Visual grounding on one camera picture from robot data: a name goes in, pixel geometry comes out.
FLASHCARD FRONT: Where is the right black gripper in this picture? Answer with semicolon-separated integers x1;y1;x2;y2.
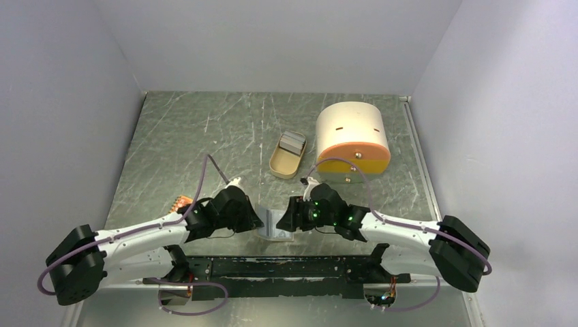
276;196;337;232

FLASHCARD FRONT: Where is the tan card holder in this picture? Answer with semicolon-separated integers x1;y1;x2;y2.
255;204;294;242

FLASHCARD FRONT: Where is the tan oval tray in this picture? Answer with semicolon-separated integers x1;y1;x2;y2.
269;137;307;179

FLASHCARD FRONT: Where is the grey credit card stack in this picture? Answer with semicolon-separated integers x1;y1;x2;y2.
279;131;306;156

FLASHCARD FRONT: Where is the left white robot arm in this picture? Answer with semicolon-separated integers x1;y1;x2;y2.
37;185;264;306

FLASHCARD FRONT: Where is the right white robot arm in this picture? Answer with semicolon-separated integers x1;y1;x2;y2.
276;183;491;293

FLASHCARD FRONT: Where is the orange patterned card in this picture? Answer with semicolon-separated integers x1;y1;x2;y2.
170;196;193;213

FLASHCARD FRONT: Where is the cream orange drawer box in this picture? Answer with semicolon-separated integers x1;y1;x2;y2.
316;102;391;183

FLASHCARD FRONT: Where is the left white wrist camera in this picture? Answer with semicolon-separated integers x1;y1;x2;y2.
226;177;245;191

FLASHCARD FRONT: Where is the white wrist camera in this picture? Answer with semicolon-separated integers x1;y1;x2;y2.
300;176;320;200
226;177;245;191

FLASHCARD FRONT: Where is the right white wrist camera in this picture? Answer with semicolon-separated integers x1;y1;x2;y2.
300;176;320;200

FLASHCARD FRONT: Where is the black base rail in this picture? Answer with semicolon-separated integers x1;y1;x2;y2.
161;244;411;300

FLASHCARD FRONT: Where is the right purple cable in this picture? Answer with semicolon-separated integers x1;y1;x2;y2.
306;157;493;313

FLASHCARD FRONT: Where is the purple cable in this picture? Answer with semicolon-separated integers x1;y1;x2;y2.
306;157;493;313
37;154;231;317

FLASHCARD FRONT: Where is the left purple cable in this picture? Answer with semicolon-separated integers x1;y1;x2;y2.
37;154;231;317

